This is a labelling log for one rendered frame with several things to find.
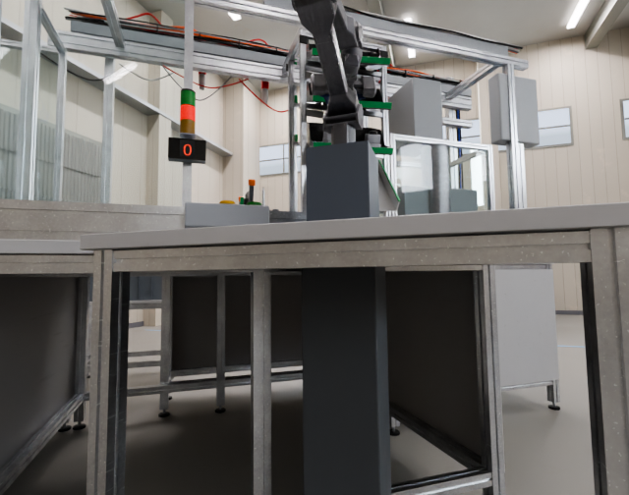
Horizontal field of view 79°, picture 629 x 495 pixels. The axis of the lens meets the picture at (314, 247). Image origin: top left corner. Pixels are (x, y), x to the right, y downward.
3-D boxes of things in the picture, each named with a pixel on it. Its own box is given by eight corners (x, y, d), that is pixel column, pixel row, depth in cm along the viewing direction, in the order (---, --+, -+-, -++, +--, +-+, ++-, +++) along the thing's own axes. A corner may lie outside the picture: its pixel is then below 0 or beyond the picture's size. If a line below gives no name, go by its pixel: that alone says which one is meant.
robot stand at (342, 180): (370, 234, 79) (368, 139, 80) (306, 237, 83) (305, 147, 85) (379, 240, 92) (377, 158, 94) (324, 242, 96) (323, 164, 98)
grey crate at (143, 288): (171, 300, 285) (171, 268, 286) (76, 302, 265) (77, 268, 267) (173, 297, 325) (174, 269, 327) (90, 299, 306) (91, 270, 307)
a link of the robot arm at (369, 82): (382, 77, 104) (380, 59, 106) (314, 73, 101) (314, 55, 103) (374, 97, 111) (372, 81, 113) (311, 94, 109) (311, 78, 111)
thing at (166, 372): (481, 380, 279) (475, 263, 286) (157, 417, 211) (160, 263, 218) (447, 368, 315) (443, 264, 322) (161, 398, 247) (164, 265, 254)
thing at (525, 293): (563, 410, 217) (554, 258, 224) (390, 437, 183) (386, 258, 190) (478, 379, 282) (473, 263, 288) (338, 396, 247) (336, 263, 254)
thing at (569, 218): (657, 224, 45) (655, 199, 45) (79, 249, 73) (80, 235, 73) (527, 254, 111) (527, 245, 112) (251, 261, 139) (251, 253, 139)
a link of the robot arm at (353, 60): (364, 61, 96) (365, 33, 99) (341, 57, 95) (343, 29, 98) (358, 81, 102) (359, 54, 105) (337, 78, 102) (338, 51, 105)
